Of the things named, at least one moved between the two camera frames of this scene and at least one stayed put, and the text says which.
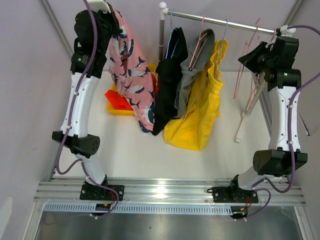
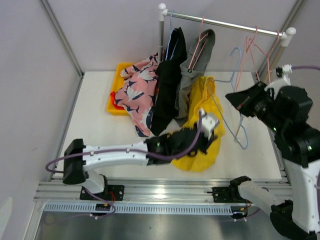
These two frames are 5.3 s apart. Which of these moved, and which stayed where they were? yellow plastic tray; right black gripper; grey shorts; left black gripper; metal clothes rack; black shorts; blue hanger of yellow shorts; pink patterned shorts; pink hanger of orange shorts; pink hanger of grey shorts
Moved: blue hanger of yellow shorts; yellow plastic tray; pink hanger of orange shorts; pink patterned shorts; right black gripper; left black gripper
Stayed: metal clothes rack; black shorts; pink hanger of grey shorts; grey shorts
